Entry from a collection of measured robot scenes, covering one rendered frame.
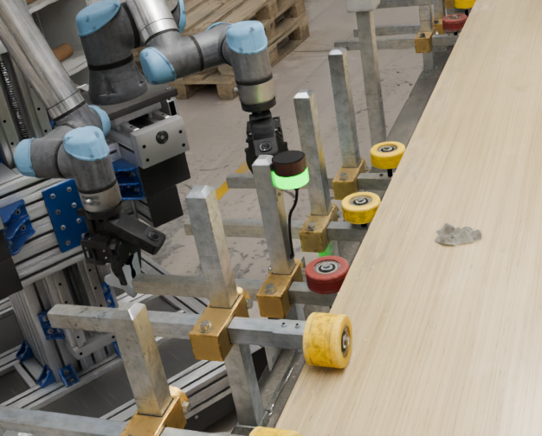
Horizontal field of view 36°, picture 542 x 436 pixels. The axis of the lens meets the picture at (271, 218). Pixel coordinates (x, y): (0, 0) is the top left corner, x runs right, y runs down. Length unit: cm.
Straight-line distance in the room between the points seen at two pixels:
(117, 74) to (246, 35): 60
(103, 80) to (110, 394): 92
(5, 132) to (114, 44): 35
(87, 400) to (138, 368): 140
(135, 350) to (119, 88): 114
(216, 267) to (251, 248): 215
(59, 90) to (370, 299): 74
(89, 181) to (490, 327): 76
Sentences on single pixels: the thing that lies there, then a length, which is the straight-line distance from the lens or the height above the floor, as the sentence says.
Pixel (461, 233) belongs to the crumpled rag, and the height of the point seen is 92.
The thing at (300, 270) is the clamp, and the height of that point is 86.
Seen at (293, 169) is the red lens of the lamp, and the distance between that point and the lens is 144.
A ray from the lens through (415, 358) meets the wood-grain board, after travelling 128.
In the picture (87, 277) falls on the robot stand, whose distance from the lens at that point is 238.
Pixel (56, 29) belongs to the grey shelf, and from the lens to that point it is 493.
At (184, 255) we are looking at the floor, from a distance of 350.
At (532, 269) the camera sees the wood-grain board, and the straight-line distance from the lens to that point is 146.
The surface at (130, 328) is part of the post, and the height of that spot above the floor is 112.
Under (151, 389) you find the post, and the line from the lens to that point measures 113.
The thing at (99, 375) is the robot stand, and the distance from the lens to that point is 258.
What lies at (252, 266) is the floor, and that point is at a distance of 332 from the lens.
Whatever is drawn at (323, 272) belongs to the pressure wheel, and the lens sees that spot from 150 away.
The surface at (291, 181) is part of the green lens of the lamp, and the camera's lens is 145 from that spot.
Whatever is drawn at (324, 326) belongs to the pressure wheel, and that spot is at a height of 98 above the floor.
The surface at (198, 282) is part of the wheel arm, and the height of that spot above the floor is 86.
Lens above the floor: 170
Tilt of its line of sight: 28 degrees down
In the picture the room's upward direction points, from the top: 11 degrees counter-clockwise
